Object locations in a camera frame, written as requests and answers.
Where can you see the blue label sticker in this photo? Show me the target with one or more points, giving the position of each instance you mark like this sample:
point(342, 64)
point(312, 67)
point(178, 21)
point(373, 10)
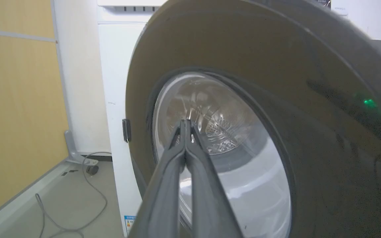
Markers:
point(129, 223)

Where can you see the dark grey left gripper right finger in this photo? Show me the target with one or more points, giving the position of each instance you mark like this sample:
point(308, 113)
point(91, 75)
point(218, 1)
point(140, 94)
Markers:
point(207, 198)

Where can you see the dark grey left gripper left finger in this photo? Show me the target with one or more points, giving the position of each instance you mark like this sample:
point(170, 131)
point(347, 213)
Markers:
point(164, 198)

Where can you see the grey metal partition foot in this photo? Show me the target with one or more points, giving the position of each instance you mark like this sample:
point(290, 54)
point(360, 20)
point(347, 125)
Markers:
point(73, 148)

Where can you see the white washing machine body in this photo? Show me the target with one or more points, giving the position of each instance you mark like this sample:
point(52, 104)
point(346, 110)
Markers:
point(117, 82)

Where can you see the round dark washing machine door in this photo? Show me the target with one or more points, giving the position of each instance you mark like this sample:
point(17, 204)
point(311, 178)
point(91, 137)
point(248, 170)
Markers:
point(309, 82)

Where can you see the black door hinge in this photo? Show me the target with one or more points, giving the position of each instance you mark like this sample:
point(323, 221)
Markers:
point(126, 130)

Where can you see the black caster wheel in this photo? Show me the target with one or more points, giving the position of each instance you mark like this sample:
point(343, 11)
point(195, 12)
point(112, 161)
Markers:
point(92, 169)

